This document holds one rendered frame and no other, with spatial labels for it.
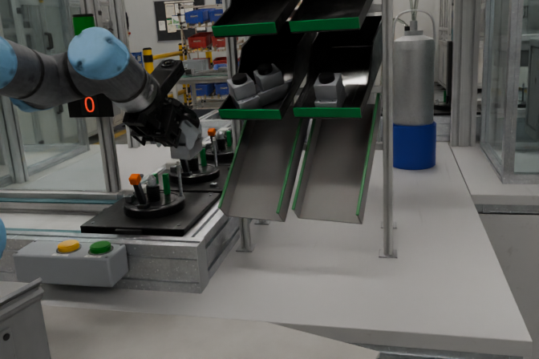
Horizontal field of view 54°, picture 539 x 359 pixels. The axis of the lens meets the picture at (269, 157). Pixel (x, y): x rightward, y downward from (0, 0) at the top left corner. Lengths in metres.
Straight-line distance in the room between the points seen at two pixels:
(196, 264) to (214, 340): 0.18
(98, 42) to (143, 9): 11.80
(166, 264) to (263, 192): 0.24
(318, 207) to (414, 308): 0.26
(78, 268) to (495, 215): 1.14
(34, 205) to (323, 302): 0.85
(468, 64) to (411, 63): 0.40
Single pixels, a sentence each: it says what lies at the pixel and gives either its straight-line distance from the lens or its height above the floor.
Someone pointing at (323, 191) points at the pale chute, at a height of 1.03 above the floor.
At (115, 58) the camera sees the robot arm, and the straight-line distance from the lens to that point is 0.80.
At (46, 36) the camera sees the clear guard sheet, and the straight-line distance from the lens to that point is 1.48.
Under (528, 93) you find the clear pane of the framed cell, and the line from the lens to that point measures 1.71.
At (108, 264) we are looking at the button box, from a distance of 1.05.
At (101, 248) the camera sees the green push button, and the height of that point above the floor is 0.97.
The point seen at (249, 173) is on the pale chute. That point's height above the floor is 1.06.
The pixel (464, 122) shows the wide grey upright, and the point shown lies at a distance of 2.18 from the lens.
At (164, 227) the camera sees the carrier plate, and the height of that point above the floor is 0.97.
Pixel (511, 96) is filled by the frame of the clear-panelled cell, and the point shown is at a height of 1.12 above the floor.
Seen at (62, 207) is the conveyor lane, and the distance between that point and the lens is 1.49.
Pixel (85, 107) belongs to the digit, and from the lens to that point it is 1.38.
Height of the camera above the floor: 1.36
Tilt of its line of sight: 14 degrees down
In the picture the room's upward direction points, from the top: 3 degrees counter-clockwise
